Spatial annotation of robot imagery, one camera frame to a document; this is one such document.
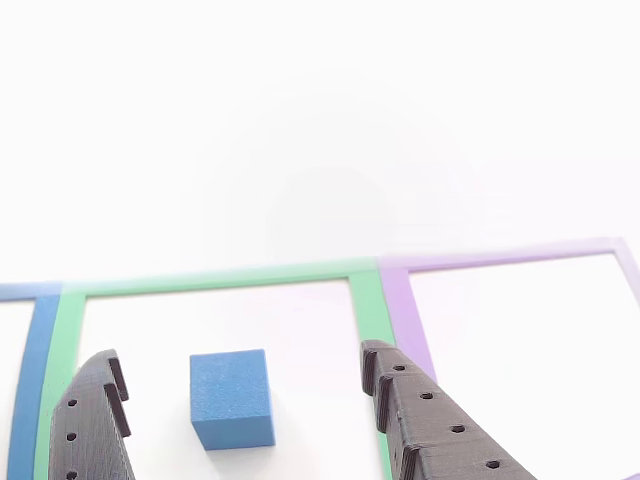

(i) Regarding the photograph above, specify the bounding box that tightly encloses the purple tape square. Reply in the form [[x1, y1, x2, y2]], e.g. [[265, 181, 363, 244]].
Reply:
[[377, 237, 640, 480]]

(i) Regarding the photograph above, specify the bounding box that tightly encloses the green tape square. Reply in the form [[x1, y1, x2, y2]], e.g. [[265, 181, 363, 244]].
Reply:
[[32, 257, 399, 480]]

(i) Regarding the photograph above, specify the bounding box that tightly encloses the small blue cube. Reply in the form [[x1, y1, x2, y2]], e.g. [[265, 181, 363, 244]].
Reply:
[[188, 348, 277, 452]]

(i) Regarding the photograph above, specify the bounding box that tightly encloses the blue tape square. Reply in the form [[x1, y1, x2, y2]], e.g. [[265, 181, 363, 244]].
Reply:
[[0, 280, 64, 480]]

